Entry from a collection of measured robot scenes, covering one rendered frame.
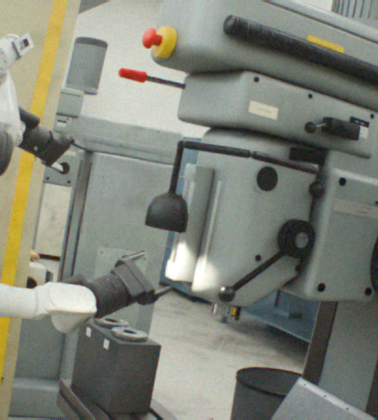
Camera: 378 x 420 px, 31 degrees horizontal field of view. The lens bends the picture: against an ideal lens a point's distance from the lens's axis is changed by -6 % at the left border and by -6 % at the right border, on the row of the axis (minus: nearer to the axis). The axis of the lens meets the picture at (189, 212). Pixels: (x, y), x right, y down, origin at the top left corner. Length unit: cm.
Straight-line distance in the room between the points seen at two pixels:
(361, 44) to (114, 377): 94
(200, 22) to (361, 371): 85
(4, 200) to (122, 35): 819
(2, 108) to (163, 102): 970
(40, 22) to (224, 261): 192
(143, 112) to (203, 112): 976
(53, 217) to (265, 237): 855
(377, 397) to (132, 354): 58
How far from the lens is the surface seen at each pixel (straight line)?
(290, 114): 125
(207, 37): 118
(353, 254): 138
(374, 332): 156
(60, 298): 146
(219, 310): 135
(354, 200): 135
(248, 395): 329
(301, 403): 170
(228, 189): 125
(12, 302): 144
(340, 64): 127
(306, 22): 127
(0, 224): 295
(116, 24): 1095
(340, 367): 164
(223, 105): 123
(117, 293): 154
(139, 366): 169
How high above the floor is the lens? 153
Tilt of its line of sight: 3 degrees down
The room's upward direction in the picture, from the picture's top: 11 degrees clockwise
